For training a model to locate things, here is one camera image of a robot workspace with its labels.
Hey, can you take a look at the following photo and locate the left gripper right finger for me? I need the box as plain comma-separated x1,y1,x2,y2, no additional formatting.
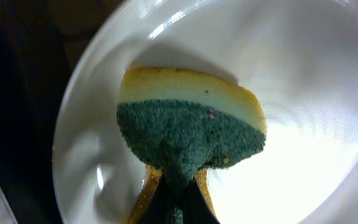
181,170,220,224

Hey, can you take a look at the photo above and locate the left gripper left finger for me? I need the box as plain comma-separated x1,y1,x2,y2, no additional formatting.
127,166,172,224

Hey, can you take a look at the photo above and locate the green yellow sponge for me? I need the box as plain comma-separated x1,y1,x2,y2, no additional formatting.
116,68,267,223

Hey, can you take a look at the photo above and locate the white plate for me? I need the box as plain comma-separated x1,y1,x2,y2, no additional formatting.
53,0,358,223

